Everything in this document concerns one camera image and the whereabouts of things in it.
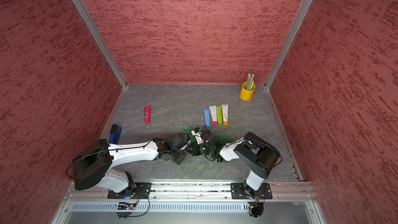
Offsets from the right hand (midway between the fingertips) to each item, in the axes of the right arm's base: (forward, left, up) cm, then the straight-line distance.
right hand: (186, 153), depth 85 cm
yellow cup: (+39, -40, +4) cm, 56 cm away
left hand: (-2, +3, -1) cm, 4 cm away
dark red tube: (+29, +29, +1) cm, 41 cm away
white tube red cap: (+26, -17, -1) cm, 31 cm away
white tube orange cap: (+32, -25, -1) cm, 41 cm away
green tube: (+27, -21, -1) cm, 34 cm away
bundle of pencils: (+45, -43, +12) cm, 63 cm away
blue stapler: (+14, +44, +3) cm, 46 cm away
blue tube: (+28, -12, -1) cm, 30 cm away
